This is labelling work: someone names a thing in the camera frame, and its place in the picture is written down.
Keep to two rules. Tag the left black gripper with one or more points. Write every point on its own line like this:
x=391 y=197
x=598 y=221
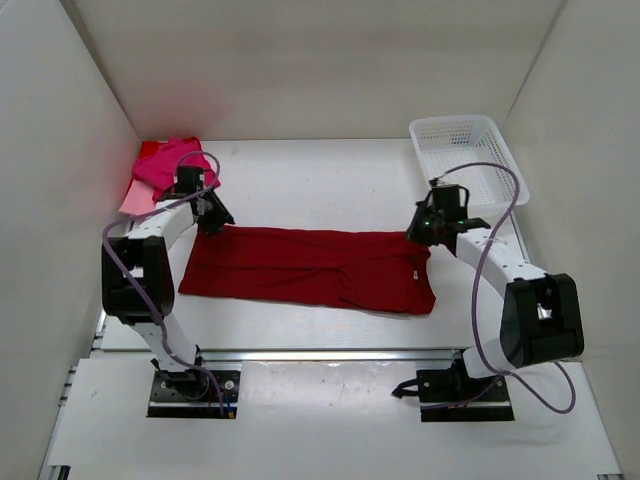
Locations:
x=223 y=216

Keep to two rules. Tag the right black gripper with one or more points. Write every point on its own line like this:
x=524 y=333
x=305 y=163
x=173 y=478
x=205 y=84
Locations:
x=412 y=233

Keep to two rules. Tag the dark red t shirt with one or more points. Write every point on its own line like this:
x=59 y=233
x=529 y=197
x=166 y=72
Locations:
x=372 y=271

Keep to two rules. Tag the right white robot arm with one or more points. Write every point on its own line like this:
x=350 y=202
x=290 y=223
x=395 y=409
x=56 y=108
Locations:
x=541 y=317

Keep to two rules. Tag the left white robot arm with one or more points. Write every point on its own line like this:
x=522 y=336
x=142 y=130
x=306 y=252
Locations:
x=136 y=278

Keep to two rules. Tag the magenta folded t shirt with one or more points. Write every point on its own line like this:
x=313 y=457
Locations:
x=158 y=171

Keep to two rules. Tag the light pink folded t shirt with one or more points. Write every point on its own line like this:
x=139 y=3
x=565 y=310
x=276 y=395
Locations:
x=138 y=200

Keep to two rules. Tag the white plastic mesh basket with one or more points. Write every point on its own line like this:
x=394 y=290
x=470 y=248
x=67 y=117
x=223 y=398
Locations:
x=470 y=150

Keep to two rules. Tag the bright red folded t shirt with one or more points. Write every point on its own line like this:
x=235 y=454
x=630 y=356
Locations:
x=149 y=149

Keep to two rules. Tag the aluminium rail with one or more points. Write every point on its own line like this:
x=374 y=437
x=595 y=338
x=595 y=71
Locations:
x=328 y=355

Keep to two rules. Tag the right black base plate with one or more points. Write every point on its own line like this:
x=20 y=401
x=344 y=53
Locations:
x=451 y=396

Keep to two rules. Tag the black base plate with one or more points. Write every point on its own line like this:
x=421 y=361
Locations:
x=191 y=395
x=451 y=396

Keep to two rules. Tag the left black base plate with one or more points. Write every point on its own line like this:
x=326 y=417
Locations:
x=191 y=395

